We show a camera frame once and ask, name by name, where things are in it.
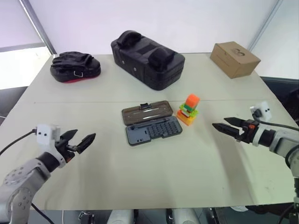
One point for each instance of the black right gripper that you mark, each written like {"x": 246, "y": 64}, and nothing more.
{"x": 248, "y": 131}

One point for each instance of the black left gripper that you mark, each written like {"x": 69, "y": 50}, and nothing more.
{"x": 65, "y": 148}

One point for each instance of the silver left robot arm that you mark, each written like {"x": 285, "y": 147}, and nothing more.
{"x": 21, "y": 177}

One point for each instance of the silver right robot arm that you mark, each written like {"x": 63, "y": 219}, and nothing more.
{"x": 283, "y": 142}

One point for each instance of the screwdriver bit case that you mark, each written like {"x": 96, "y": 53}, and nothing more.
{"x": 151, "y": 126}

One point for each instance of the orange green toy block stack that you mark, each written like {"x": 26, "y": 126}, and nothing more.
{"x": 189, "y": 112}

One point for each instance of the brown cardboard box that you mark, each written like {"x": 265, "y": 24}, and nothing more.
{"x": 234, "y": 58}

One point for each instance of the black boxing focus mitt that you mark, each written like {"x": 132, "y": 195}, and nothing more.
{"x": 74, "y": 67}

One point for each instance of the white rounded shell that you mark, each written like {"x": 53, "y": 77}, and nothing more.
{"x": 120, "y": 217}
{"x": 185, "y": 216}

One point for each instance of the large black kick pad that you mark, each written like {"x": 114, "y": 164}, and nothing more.
{"x": 147, "y": 63}

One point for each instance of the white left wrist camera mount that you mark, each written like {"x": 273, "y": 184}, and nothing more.
{"x": 45, "y": 137}

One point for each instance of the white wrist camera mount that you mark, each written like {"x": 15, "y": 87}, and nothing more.
{"x": 45, "y": 137}
{"x": 265, "y": 110}

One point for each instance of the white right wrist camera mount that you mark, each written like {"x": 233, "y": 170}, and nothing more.
{"x": 265, "y": 110}

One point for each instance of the black bracket under table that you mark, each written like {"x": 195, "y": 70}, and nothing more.
{"x": 86, "y": 217}

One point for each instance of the grey metal frame pole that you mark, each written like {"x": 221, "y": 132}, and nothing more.
{"x": 265, "y": 24}
{"x": 40, "y": 28}

